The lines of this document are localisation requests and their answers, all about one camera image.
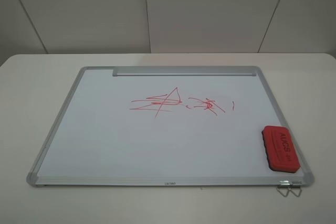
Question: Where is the metal hanging hook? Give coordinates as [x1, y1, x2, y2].
[277, 180, 290, 198]
[288, 181, 302, 198]

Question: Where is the red whiteboard eraser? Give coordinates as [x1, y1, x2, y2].
[262, 125, 300, 173]

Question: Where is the left metal hanging hook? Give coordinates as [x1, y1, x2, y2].
[277, 180, 290, 198]

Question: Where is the right metal hanging hook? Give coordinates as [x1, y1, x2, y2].
[288, 181, 302, 198]

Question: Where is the grey marker tray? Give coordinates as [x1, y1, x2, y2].
[112, 66, 259, 77]

